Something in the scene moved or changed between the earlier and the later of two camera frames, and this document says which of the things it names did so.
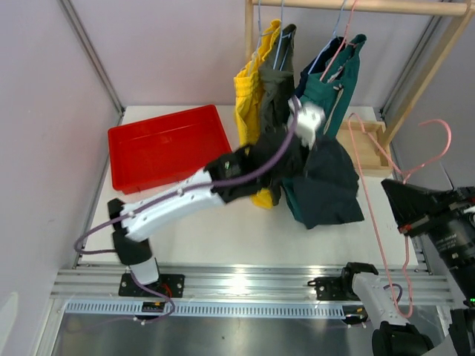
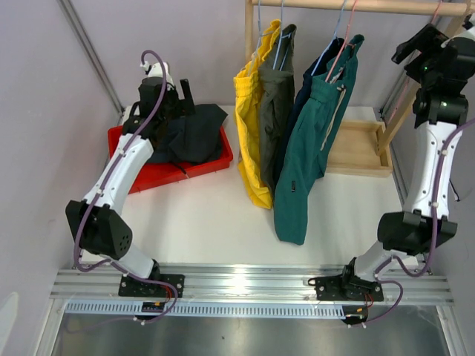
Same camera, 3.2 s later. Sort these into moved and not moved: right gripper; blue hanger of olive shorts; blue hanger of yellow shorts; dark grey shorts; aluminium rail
Moved: right gripper; dark grey shorts
Not moved: aluminium rail; blue hanger of olive shorts; blue hanger of yellow shorts
